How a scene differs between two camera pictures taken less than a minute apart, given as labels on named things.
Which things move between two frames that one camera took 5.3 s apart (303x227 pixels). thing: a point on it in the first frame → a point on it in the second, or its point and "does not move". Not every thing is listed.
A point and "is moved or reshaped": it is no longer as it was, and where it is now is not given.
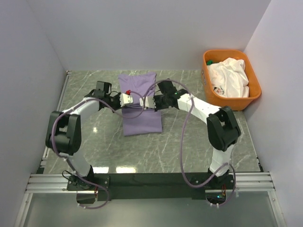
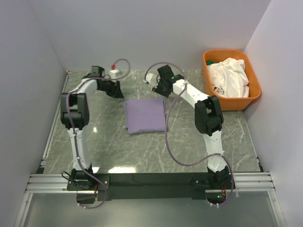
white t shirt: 229,78 does not move
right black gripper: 155,99 → 158,91
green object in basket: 209,62 does not move
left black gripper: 119,106 → 116,91
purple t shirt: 137,120 is moved or reshaped
